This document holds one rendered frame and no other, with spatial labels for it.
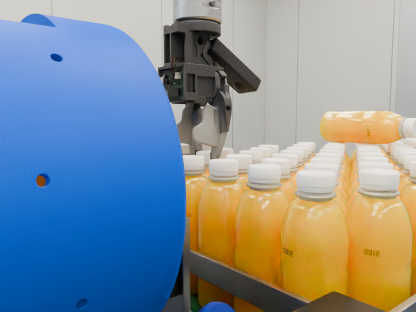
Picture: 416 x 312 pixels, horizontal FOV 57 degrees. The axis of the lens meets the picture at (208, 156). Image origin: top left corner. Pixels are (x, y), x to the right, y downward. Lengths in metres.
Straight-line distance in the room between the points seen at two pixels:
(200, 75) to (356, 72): 4.36
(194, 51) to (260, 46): 4.86
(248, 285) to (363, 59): 4.51
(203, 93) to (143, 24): 3.45
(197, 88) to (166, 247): 0.34
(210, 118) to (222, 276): 0.24
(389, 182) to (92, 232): 0.30
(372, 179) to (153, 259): 0.25
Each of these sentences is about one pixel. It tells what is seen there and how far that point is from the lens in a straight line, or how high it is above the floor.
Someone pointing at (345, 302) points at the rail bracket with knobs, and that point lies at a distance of 0.35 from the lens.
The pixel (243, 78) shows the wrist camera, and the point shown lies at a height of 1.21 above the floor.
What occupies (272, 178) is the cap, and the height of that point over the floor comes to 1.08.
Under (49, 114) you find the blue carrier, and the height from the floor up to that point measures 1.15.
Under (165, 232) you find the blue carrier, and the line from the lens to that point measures 0.26.
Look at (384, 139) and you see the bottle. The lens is 0.84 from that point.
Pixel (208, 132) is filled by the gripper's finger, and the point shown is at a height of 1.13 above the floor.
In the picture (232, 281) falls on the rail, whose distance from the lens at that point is 0.46.
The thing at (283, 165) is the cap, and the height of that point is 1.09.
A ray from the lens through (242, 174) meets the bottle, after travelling 0.56.
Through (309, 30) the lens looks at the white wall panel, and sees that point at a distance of 5.23.
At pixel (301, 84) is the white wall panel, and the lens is 5.18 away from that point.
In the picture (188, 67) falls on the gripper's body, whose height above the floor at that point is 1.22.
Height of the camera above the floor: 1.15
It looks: 6 degrees down
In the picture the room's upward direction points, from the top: straight up
